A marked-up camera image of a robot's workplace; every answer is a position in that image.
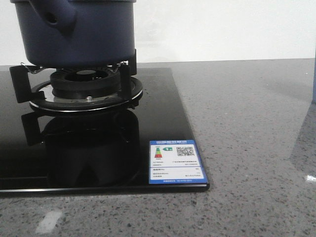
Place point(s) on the light blue ribbed cup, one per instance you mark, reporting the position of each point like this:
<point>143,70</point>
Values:
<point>314,84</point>

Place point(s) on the right black pot support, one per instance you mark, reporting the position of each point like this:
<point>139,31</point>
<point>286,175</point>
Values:
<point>41,97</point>

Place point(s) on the dark blue cooking pot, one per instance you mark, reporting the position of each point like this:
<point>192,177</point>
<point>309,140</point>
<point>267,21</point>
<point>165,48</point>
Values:
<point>76,33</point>

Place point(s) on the blue energy label sticker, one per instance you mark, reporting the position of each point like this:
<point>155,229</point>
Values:
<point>175,162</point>

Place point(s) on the right black gas burner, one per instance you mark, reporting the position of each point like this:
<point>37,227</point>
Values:
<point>81,83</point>

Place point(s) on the black glass gas stove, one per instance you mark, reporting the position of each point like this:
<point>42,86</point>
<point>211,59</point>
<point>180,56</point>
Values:
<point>100,153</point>

